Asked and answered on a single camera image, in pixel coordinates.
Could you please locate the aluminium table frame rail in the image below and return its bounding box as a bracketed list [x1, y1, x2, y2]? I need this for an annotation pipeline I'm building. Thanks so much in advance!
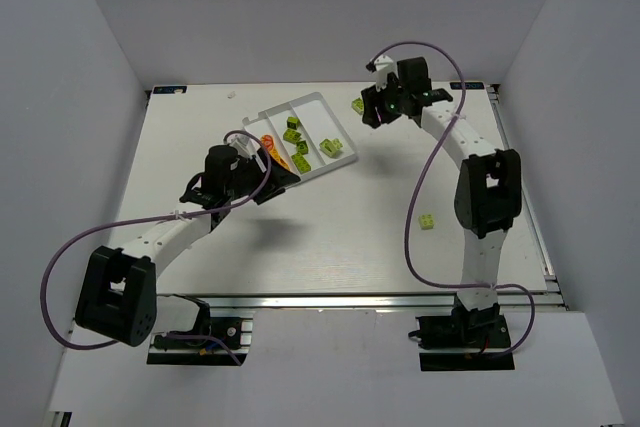
[149, 291, 566, 313]

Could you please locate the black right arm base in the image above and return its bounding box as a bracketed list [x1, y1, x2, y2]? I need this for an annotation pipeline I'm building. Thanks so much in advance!
[408, 303, 515, 372]

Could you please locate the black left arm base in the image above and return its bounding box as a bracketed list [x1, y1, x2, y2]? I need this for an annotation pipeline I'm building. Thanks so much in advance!
[146, 295, 253, 367]

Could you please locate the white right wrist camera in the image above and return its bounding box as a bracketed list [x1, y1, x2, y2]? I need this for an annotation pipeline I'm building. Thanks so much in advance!
[365, 54, 397, 91]

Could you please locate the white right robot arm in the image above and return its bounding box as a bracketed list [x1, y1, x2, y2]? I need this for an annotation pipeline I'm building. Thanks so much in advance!
[361, 55, 522, 313]

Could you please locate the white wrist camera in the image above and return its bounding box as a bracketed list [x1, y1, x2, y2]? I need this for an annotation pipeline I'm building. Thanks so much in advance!
[225, 130, 256, 158]
[365, 54, 397, 91]

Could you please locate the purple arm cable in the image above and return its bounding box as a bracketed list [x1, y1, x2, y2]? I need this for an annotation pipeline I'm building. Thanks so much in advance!
[39, 130, 274, 366]
[367, 40, 536, 359]

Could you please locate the green 2x2 lego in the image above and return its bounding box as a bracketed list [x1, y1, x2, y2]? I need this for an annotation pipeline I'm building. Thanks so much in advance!
[332, 138, 344, 151]
[418, 214, 435, 230]
[286, 117, 300, 130]

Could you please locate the yellow round butterfly lego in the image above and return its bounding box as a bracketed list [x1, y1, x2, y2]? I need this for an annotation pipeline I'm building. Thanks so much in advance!
[260, 134, 275, 151]

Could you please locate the green 2x2 lego upturned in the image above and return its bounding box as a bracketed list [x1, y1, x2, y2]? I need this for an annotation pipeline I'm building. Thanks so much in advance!
[296, 141, 309, 155]

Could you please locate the white three-compartment tray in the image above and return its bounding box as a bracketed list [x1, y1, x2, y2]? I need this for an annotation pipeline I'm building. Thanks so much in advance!
[242, 92, 357, 182]

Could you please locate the green 2x4 lego brick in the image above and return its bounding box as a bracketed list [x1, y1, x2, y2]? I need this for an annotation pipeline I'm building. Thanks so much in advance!
[291, 152, 312, 174]

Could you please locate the blue label left corner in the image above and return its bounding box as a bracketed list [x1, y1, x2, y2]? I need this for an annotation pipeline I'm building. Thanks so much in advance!
[152, 85, 187, 95]

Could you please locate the blue label corner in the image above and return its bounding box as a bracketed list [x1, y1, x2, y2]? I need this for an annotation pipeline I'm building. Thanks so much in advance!
[152, 85, 187, 95]
[449, 81, 486, 90]

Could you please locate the yellow 2x4 lego brick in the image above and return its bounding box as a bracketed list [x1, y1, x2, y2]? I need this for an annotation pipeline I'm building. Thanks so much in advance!
[270, 152, 291, 171]

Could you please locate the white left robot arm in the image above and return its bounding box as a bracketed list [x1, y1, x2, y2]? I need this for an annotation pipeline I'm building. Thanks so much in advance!
[75, 145, 300, 347]

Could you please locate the green 2x4 lego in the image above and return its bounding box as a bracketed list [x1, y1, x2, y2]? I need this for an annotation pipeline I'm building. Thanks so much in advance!
[319, 139, 341, 158]

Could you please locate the blue label right corner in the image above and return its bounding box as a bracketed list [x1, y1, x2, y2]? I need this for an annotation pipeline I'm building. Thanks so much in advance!
[449, 81, 486, 90]

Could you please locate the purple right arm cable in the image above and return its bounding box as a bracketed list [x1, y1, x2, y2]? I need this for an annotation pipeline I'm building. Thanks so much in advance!
[367, 40, 536, 359]

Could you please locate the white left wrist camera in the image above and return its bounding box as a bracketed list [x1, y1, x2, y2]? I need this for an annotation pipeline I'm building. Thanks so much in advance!
[225, 130, 256, 158]

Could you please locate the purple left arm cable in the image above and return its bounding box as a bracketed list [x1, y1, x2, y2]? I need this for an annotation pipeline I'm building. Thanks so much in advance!
[39, 130, 274, 366]

